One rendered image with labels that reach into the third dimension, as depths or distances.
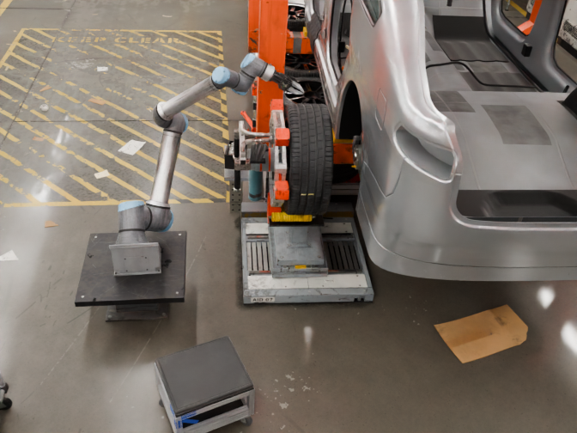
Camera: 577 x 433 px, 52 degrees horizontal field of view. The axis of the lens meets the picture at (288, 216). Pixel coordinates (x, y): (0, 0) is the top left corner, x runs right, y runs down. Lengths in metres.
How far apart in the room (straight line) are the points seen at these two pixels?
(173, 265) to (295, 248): 0.80
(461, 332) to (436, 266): 1.04
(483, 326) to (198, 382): 1.86
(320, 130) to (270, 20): 0.77
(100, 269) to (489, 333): 2.39
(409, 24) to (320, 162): 0.84
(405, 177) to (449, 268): 0.55
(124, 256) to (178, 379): 0.86
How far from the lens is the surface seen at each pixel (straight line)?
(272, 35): 3.68
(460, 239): 2.71
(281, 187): 3.23
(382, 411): 3.38
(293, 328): 3.66
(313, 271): 3.82
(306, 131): 3.26
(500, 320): 4.02
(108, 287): 3.54
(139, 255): 3.49
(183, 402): 2.93
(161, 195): 3.65
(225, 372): 3.02
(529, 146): 3.79
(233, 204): 4.44
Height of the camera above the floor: 2.73
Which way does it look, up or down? 38 degrees down
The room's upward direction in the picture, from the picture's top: 4 degrees clockwise
